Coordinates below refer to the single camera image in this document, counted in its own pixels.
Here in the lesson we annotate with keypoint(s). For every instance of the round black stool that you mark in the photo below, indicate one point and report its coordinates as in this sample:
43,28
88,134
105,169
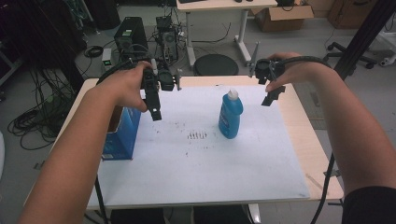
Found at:
215,65

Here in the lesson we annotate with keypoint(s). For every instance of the closed brown cardboard box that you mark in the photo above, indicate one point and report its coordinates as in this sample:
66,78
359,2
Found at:
348,14

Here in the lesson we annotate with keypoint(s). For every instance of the blue cardboard box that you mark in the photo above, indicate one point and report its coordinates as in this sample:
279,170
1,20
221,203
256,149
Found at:
123,137

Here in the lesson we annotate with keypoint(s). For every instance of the open computer tower with fan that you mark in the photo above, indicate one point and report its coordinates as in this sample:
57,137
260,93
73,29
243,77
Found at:
168,40

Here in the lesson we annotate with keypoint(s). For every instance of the grey floor mat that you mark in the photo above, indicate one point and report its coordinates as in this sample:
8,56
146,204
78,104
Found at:
308,102

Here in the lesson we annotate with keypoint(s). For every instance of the person's left leg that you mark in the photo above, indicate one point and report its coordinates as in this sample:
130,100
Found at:
137,217

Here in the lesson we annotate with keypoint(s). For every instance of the small white device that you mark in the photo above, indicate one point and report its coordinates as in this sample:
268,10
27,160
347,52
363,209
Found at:
106,57

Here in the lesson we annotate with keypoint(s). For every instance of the black computer tower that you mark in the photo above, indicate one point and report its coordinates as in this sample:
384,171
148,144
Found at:
130,34

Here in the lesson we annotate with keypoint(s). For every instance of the person's black sleeve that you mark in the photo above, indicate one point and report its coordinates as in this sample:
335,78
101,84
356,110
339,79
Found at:
370,205

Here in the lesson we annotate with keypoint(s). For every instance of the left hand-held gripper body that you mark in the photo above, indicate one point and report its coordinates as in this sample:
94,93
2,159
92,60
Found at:
166,80

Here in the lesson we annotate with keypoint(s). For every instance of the white desk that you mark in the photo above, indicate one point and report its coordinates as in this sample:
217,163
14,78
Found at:
224,5

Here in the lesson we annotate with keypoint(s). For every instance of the person's left hand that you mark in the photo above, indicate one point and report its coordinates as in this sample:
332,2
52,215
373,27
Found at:
124,87

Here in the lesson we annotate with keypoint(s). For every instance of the blue bottle with white cap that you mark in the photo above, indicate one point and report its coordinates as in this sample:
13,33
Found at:
231,118

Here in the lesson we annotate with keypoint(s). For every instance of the person's right leg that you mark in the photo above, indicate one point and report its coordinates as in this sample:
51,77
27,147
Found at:
221,215

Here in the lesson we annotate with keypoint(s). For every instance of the open brown cardboard box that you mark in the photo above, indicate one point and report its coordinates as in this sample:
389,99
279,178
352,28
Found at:
281,20

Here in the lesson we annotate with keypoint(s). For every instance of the white paper sheet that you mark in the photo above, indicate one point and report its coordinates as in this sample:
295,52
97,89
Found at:
202,168

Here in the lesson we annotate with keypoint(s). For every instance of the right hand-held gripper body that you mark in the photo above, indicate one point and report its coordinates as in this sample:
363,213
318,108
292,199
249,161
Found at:
264,68

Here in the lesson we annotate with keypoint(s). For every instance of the black metal beam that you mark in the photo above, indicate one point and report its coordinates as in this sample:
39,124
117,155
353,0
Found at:
364,37

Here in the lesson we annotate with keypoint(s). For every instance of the person's leg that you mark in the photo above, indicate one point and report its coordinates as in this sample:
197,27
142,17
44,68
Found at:
137,217
221,215

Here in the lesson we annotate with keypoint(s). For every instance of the black office chair base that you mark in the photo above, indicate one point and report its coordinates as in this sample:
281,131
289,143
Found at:
342,51

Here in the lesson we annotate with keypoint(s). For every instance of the person's right hand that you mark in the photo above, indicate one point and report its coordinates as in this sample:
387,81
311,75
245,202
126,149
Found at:
299,73

